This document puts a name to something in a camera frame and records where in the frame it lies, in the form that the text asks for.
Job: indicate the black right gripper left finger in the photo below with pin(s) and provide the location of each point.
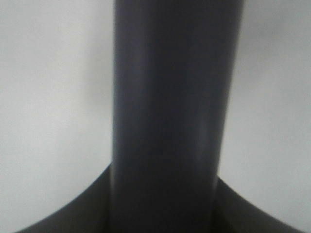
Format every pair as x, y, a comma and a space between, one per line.
87, 213

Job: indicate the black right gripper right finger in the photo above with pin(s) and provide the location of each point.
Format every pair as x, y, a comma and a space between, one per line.
234, 214

